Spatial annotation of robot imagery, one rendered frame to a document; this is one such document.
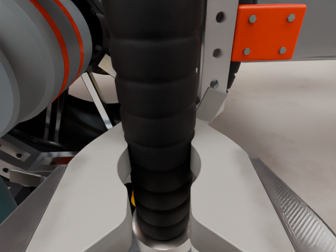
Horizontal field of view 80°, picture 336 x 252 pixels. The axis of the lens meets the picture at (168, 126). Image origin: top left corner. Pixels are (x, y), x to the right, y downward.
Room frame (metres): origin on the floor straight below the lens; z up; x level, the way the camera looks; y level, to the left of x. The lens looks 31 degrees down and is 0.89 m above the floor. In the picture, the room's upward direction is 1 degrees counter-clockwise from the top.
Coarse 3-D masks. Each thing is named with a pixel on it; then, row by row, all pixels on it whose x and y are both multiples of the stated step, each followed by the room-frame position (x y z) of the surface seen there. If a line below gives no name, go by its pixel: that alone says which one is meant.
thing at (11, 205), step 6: (0, 180) 0.22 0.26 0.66; (0, 186) 0.22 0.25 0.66; (6, 186) 0.23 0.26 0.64; (0, 192) 0.21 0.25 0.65; (6, 192) 0.22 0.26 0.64; (0, 198) 0.20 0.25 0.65; (6, 198) 0.21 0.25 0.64; (12, 198) 0.23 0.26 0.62; (0, 204) 0.20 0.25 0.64; (6, 204) 0.21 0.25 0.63; (12, 204) 0.22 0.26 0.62; (0, 210) 0.19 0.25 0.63; (6, 210) 0.20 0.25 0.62; (12, 210) 0.21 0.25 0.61; (0, 216) 0.19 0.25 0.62; (6, 216) 0.20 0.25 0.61; (0, 222) 0.19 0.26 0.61
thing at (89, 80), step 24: (72, 0) 0.43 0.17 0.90; (96, 0) 0.39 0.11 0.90; (96, 24) 0.43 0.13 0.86; (72, 96) 0.59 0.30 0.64; (96, 96) 0.39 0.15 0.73; (48, 120) 0.39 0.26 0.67; (72, 120) 0.47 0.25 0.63; (96, 120) 0.49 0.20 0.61; (120, 120) 0.48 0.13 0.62; (48, 144) 0.37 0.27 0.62; (72, 144) 0.37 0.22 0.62
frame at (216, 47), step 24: (216, 0) 0.29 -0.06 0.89; (216, 24) 0.29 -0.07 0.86; (216, 48) 0.29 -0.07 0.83; (216, 72) 0.29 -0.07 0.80; (216, 96) 0.29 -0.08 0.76; (0, 144) 0.34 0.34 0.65; (24, 144) 0.34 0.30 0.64; (0, 168) 0.29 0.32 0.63; (24, 168) 0.29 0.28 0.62; (48, 168) 0.29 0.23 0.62
